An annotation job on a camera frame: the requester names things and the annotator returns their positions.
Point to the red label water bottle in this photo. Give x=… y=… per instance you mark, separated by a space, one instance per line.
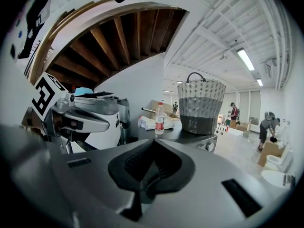
x=159 y=122

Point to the white toilet seat lid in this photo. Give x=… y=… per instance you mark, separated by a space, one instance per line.
x=276 y=178

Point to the open cardboard box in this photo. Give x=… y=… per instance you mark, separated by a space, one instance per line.
x=166 y=108

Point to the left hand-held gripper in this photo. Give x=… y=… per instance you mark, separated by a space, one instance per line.
x=44 y=96

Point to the white ceiling pipes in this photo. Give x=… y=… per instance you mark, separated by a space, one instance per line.
x=280 y=44

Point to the short ceiling light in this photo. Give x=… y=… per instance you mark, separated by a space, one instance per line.
x=259 y=82

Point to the white cloth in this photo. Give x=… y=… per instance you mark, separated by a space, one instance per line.
x=152 y=122

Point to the metal tube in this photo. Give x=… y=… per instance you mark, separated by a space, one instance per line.
x=148 y=109

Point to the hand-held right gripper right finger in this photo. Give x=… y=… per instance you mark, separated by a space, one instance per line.
x=209 y=174

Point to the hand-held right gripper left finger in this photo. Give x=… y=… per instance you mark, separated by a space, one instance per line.
x=71 y=186

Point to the teal cloth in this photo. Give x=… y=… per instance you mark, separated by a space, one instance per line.
x=84 y=91

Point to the brown cardboard box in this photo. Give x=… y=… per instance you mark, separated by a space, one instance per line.
x=270 y=151

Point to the white and black washing machine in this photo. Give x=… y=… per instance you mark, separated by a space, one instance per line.
x=104 y=132

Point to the long ceiling light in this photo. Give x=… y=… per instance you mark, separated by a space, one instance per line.
x=245 y=59

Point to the white toilet open lid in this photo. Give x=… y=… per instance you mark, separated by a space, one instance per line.
x=276 y=161

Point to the grey white woven basket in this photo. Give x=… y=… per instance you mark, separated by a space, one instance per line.
x=202 y=108

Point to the wooden staircase underside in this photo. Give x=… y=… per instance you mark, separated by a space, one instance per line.
x=114 y=44

